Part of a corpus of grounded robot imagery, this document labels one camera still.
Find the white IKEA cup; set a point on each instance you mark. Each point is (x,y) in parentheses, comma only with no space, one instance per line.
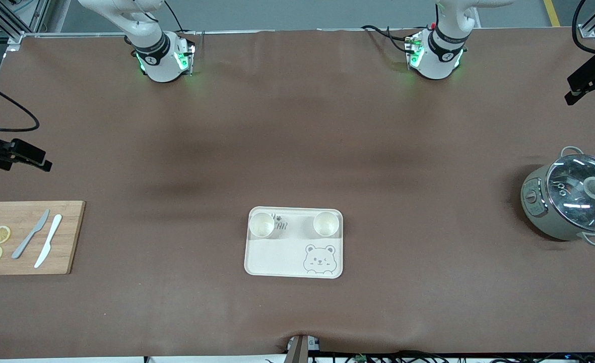
(326,224)
(262,225)

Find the cream bear print tray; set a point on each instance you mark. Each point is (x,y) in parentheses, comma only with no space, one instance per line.
(277,257)

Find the grey plastic knife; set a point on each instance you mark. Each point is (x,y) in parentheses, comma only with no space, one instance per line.
(30,234)

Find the white plastic knife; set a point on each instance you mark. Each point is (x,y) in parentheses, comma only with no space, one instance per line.
(50,237)

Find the wooden cutting board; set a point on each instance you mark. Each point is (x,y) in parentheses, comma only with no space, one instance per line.
(70,242)

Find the glass pot lid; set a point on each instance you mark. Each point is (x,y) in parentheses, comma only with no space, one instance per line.
(569,201)

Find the grey-green electric cooking pot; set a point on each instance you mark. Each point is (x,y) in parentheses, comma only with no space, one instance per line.
(544,222)

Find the brown table cover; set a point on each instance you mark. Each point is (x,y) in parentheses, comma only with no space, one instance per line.
(297,126)

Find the metal table edge clamp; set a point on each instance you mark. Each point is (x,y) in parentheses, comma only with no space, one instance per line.
(300,349)

